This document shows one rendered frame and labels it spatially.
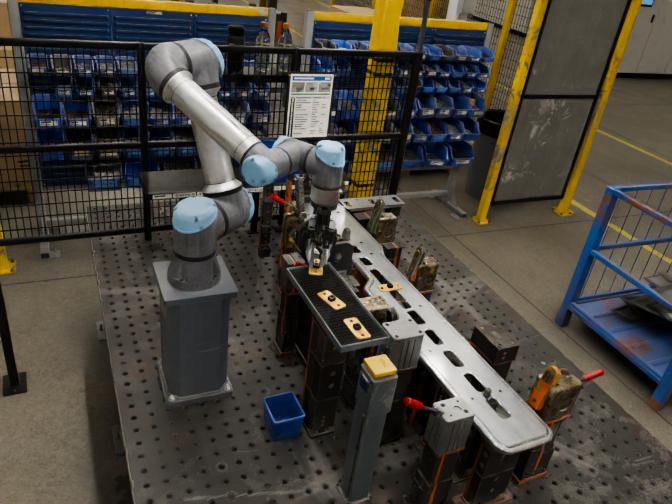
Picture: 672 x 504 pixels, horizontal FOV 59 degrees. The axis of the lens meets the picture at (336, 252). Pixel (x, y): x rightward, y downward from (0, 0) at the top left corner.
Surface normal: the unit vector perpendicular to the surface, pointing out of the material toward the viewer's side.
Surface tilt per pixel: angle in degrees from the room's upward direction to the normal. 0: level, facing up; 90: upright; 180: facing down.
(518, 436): 0
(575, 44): 91
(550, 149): 91
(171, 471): 0
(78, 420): 0
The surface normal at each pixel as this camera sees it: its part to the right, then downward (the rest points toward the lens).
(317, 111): 0.42, 0.50
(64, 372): 0.12, -0.86
